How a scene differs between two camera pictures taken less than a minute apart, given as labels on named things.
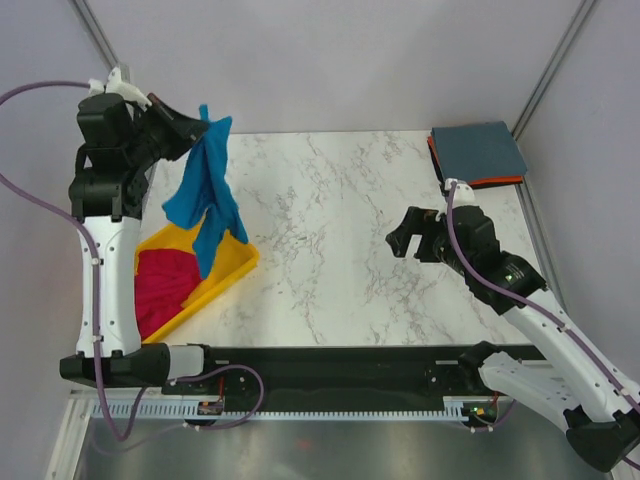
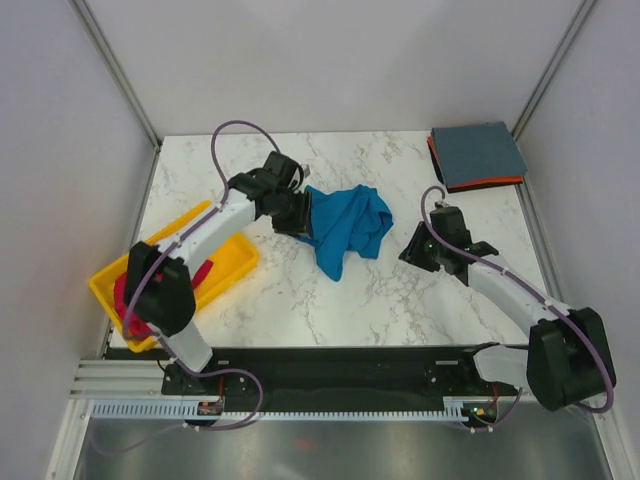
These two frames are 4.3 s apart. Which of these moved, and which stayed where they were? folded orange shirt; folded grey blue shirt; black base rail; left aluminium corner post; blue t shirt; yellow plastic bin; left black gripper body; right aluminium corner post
Moved: left black gripper body; blue t shirt
Stayed: yellow plastic bin; left aluminium corner post; right aluminium corner post; folded orange shirt; folded grey blue shirt; black base rail
